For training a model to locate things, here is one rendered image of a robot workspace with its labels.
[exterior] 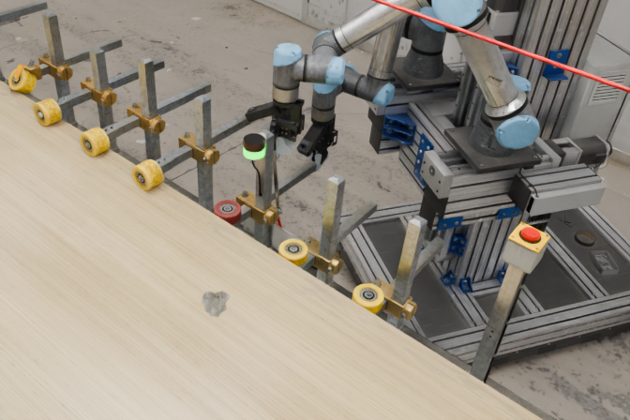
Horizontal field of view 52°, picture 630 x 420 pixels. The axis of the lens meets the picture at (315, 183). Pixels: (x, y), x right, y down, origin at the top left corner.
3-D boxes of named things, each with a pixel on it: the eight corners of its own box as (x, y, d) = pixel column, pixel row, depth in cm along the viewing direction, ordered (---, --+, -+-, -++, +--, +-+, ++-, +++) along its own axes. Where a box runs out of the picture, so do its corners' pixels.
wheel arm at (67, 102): (158, 65, 247) (158, 56, 245) (165, 67, 246) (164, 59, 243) (43, 112, 215) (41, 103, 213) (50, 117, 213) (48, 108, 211)
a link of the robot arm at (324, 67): (346, 47, 178) (307, 43, 178) (345, 65, 169) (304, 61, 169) (343, 72, 182) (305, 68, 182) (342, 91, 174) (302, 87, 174)
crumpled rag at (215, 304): (203, 288, 162) (203, 282, 161) (231, 291, 162) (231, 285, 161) (197, 315, 155) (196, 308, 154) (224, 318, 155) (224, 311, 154)
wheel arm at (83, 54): (117, 43, 258) (116, 37, 257) (122, 46, 257) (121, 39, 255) (36, 73, 235) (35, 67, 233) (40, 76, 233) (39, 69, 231)
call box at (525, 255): (512, 246, 148) (521, 220, 143) (541, 261, 145) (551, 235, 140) (499, 262, 143) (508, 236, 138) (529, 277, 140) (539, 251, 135)
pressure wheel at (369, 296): (345, 312, 174) (350, 282, 167) (374, 309, 175) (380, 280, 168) (352, 336, 167) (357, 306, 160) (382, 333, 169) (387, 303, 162)
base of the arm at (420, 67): (431, 58, 245) (436, 34, 239) (450, 77, 234) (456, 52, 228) (396, 62, 241) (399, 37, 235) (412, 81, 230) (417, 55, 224)
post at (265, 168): (261, 250, 210) (265, 127, 180) (268, 256, 208) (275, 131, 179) (253, 256, 207) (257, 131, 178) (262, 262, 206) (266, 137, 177)
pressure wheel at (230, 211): (227, 223, 198) (227, 194, 191) (247, 235, 195) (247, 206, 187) (208, 236, 193) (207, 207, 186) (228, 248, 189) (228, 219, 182)
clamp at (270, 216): (247, 202, 203) (247, 188, 200) (278, 220, 197) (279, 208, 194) (234, 210, 200) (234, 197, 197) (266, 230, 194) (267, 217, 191)
